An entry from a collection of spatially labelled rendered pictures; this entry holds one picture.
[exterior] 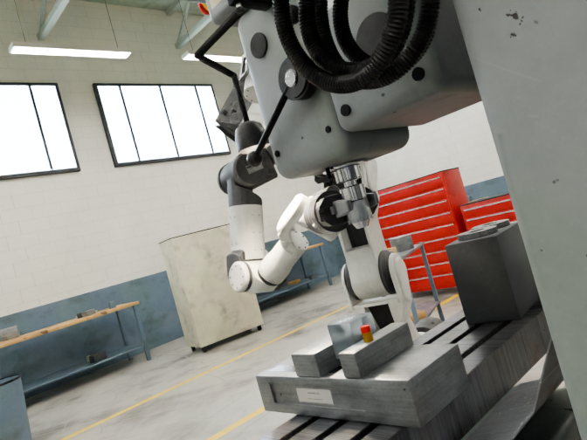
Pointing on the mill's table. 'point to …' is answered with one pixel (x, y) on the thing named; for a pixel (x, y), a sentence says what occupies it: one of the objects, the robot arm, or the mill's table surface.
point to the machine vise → (372, 381)
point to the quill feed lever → (293, 85)
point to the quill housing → (304, 110)
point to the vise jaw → (315, 359)
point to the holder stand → (493, 272)
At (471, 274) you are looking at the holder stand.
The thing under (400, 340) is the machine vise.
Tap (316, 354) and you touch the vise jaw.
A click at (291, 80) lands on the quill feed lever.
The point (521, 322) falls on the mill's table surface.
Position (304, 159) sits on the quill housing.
